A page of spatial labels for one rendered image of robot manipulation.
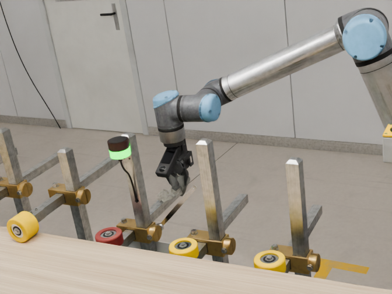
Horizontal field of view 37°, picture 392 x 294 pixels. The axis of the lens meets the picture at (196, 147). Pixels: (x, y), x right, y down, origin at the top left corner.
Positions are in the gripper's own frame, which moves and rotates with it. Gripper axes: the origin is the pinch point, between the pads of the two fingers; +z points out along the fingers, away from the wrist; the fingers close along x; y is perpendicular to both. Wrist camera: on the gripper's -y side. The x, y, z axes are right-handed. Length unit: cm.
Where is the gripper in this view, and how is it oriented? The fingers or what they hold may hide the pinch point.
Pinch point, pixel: (179, 193)
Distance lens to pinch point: 208.6
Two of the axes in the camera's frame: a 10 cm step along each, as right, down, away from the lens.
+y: 4.5, -4.1, 7.9
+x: -8.8, -0.5, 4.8
